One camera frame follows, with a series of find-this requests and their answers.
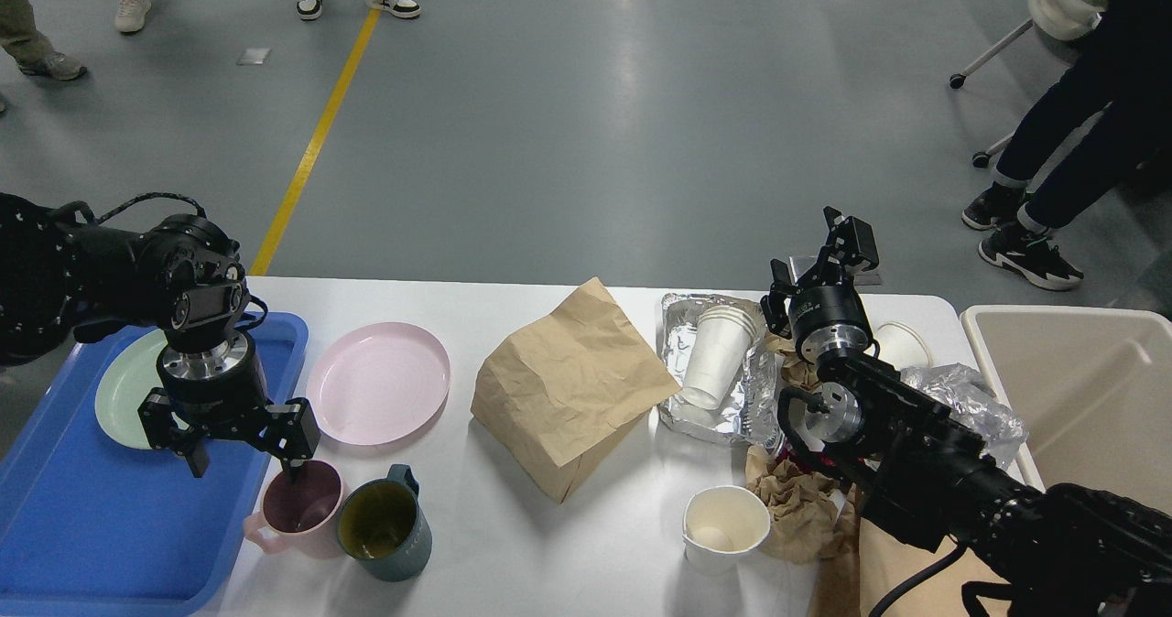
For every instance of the dark teal mug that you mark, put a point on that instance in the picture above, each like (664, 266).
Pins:
(383, 527)

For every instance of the blue plastic tray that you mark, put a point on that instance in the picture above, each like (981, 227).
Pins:
(90, 527)

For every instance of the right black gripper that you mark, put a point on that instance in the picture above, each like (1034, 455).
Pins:
(827, 317)

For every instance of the white paper cup front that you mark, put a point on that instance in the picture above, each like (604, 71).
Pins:
(721, 525)

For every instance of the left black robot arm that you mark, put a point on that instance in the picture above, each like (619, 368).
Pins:
(66, 273)

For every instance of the office chair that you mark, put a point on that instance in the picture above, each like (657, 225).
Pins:
(1063, 25)

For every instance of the crumpled brown paper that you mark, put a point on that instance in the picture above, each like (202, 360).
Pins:
(806, 524)

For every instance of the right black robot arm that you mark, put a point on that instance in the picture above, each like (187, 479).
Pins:
(1068, 551)

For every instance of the brown paper bag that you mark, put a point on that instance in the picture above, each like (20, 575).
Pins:
(561, 393)

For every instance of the beige plastic bin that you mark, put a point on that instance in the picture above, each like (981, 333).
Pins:
(1093, 388)

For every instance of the white paper cup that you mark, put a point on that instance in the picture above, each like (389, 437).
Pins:
(901, 346)
(721, 525)

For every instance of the person with grey shoe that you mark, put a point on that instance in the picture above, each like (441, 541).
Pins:
(30, 48)

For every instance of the flat brown paper sheet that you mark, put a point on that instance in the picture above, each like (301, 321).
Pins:
(869, 563)

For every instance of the person in dark clothes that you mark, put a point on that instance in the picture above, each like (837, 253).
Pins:
(1107, 113)

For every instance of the pink mug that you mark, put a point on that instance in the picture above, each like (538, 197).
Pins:
(302, 513)

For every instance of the green plate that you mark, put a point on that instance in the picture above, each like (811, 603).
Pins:
(124, 386)

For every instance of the pink plate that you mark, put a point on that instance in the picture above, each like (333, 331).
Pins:
(379, 383)

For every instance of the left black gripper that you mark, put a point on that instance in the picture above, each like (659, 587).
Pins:
(222, 394)

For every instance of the white paper cup back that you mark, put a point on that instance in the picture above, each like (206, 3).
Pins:
(901, 346)

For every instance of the crumpled clear plastic wrap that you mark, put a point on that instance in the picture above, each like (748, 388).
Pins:
(974, 405)

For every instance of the stacked white paper cups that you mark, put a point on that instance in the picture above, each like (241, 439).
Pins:
(725, 335)

